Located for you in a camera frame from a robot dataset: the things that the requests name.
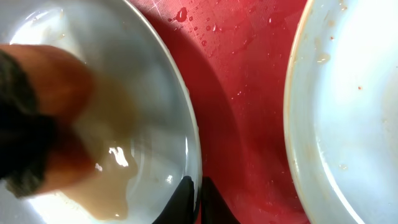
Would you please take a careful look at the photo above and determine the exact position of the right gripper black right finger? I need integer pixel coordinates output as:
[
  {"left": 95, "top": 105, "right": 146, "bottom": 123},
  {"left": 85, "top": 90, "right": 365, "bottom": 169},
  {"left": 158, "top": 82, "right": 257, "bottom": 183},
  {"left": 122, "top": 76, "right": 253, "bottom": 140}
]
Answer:
[{"left": 201, "top": 177, "right": 240, "bottom": 224}]

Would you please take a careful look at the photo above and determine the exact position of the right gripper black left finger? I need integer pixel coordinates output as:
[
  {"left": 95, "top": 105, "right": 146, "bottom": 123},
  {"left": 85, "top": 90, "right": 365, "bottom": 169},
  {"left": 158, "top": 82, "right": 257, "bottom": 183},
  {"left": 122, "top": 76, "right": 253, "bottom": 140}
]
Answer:
[{"left": 153, "top": 176, "right": 195, "bottom": 224}]

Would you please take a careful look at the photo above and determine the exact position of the orange green scrub sponge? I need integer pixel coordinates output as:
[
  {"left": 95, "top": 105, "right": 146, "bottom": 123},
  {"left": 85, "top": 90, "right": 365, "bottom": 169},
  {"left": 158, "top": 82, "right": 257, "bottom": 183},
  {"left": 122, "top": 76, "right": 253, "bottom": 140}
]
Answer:
[{"left": 1, "top": 44, "right": 95, "bottom": 198}]

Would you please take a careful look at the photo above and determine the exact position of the red plastic serving tray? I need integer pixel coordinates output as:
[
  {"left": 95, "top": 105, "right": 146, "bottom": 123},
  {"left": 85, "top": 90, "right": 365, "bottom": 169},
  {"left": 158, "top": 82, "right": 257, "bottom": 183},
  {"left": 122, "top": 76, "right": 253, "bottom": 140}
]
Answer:
[{"left": 132, "top": 0, "right": 308, "bottom": 223}]

